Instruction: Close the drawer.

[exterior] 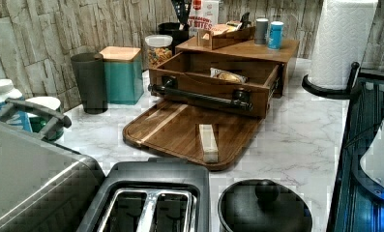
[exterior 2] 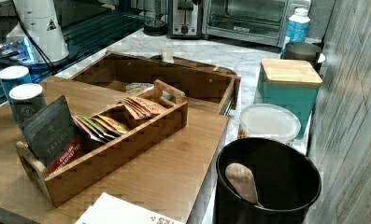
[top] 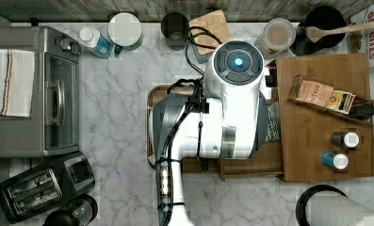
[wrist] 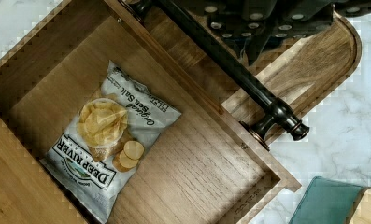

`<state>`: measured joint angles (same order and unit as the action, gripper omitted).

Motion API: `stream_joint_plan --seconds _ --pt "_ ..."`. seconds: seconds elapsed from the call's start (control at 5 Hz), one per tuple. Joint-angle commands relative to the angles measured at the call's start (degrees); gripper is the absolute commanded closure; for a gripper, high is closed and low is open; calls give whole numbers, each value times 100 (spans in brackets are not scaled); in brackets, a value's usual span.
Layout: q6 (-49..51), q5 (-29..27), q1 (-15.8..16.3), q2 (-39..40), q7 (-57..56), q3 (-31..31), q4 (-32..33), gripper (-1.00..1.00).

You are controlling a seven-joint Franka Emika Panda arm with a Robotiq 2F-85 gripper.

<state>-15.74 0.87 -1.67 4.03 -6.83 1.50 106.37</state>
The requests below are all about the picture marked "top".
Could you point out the blue salt shaker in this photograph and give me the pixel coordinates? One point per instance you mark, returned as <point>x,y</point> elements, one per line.
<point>337,161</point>

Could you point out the dark empty cup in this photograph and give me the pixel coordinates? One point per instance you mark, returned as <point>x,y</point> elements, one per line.
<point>174,27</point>

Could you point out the orange tea box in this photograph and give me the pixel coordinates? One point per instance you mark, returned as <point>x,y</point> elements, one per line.
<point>310,91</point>

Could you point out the black two-slot toaster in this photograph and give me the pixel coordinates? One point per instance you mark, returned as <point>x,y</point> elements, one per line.
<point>46,186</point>

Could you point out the black coffee grinder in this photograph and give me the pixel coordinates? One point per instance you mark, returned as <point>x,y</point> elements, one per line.
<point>79,212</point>

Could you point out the wooden serving tray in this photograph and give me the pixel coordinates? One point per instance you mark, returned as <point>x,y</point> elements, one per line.
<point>160,95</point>

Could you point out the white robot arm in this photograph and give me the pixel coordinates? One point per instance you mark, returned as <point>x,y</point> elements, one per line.
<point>225,117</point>

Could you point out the paper towel roll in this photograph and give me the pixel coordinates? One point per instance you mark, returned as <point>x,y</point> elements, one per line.
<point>338,211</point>

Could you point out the blue soap bottle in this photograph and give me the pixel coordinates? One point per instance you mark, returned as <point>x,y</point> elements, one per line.
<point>95,42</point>

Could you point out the white lidded canister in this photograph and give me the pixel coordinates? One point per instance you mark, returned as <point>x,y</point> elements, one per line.
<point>125,30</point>

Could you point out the clear jar with brown contents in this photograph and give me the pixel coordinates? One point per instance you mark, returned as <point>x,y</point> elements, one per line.
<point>277,36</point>

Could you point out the wooden spoon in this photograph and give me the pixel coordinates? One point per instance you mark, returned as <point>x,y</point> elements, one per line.
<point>314,34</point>

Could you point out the teal canister with wooden lid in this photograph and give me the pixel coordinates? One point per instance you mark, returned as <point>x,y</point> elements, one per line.
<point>216,23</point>

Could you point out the wooden tea bag tray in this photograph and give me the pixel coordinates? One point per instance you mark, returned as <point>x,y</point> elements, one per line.
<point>362,109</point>

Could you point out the yellow tea bag packets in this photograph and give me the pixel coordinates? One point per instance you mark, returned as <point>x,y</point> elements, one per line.
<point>340,101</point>

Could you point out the cinnamon cereal box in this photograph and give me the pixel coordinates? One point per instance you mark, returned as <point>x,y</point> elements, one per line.
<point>362,41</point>

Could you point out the silver toaster oven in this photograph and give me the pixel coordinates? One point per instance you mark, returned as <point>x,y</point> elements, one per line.
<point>53,125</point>

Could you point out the white striped dish towel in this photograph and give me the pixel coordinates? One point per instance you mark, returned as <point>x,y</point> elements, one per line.
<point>17,68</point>

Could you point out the black pepper shaker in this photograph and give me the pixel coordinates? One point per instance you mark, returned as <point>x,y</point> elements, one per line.
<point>346,140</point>

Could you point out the black utensil holder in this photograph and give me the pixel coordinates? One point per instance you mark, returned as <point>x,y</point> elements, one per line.
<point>323,17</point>

